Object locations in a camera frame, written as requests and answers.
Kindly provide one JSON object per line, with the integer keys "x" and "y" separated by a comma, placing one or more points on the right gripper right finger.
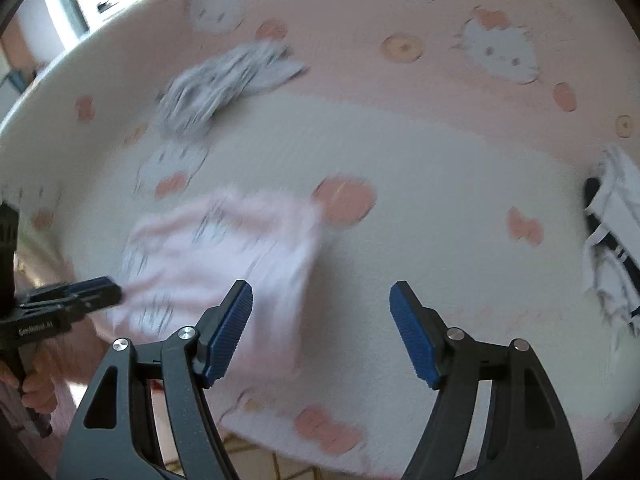
{"x": 496, "y": 415}

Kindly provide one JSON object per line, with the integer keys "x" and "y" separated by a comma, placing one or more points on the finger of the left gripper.
{"x": 49, "y": 294}
{"x": 77, "y": 303}

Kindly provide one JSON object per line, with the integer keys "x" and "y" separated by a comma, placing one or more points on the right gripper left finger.
{"x": 145, "y": 416}

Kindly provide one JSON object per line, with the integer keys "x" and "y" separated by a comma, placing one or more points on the pink cartoon print pajama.
{"x": 177, "y": 264}

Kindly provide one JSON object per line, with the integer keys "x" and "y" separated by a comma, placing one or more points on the folded white black clothes stack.
{"x": 610, "y": 255}

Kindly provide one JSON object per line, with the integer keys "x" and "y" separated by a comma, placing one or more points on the person left hand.
{"x": 38, "y": 387}

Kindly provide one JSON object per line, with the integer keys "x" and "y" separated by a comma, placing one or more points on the grey white print garment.
{"x": 189, "y": 103}

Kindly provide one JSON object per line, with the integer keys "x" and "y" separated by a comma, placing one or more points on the pink Hello Kitty sofa cover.
{"x": 447, "y": 143}

